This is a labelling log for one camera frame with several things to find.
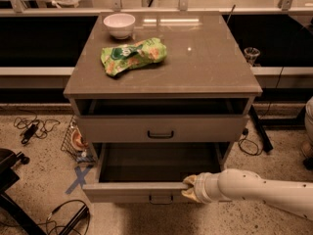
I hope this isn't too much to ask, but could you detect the black cable coil right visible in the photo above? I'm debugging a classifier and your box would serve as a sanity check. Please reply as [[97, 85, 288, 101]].
[[238, 127, 264, 157]]

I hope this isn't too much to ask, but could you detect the black stand with cable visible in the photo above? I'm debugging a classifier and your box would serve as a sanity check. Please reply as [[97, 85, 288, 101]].
[[45, 199, 91, 235]]

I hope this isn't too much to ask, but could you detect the black office chair base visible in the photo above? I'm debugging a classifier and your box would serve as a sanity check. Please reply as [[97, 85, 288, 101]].
[[0, 148, 47, 235]]

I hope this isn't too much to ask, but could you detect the blue tape cross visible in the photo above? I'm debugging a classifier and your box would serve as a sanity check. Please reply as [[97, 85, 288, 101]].
[[66, 165, 93, 195]]

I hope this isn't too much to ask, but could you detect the wire basket on floor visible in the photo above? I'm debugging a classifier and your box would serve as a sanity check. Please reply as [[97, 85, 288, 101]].
[[61, 117, 95, 164]]

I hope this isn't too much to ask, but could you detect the glass cup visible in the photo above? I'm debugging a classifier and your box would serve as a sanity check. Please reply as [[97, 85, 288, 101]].
[[244, 47, 260, 66]]

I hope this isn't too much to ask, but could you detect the brown shoe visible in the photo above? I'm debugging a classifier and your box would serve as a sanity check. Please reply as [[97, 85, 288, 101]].
[[301, 141, 313, 158]]

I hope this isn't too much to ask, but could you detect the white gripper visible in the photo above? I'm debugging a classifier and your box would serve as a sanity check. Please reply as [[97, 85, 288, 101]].
[[181, 172, 230, 204]]

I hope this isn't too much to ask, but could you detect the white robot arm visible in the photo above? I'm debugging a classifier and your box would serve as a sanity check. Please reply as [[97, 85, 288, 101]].
[[181, 168, 313, 220]]

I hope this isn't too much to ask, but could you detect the grey drawer cabinet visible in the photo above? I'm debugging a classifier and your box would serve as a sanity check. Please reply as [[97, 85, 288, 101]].
[[64, 11, 264, 168]]

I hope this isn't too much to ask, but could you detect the white ceramic bowl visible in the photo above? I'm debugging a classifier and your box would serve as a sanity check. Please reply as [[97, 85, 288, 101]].
[[103, 13, 136, 39]]

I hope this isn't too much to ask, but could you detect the green snack bag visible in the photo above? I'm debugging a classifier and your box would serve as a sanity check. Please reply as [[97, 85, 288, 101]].
[[101, 37, 167, 77]]

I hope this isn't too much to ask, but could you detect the grey top drawer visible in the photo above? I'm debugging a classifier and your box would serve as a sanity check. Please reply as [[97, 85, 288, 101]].
[[76, 99, 247, 143]]

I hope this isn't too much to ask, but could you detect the black metal table leg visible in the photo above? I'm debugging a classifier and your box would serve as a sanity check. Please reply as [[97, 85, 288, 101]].
[[249, 106, 273, 153]]

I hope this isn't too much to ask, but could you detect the black power adapter with cable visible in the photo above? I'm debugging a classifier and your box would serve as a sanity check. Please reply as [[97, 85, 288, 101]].
[[14, 110, 61, 145]]

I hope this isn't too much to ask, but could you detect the grey drawer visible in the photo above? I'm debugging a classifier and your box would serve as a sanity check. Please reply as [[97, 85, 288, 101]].
[[83, 142, 229, 205], [76, 99, 247, 143]]

